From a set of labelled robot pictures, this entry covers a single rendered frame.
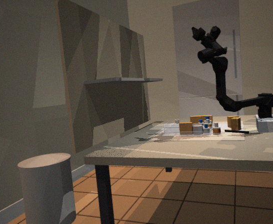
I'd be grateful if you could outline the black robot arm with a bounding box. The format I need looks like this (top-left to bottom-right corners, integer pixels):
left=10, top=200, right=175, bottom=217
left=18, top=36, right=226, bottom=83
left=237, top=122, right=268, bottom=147
left=198, top=26, right=273, bottom=118

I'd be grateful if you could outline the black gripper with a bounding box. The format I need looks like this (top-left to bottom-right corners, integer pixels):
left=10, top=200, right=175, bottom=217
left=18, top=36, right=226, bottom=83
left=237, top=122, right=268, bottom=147
left=192, top=27, right=216, bottom=48

